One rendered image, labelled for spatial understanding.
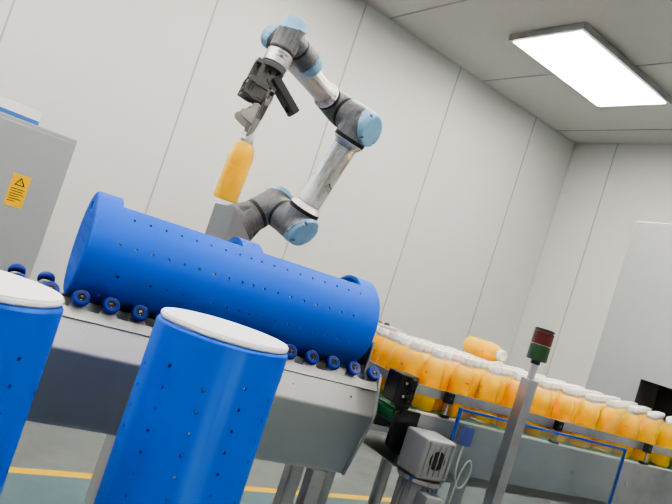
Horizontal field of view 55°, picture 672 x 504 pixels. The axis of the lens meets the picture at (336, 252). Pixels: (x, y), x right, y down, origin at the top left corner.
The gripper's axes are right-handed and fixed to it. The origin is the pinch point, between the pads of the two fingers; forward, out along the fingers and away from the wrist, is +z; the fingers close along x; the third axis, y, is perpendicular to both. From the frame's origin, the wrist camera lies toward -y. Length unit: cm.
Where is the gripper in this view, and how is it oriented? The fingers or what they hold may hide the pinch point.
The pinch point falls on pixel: (249, 133)
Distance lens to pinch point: 182.6
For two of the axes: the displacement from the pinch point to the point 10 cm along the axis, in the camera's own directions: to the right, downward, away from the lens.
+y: -8.2, -4.3, -3.8
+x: 4.0, 0.5, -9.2
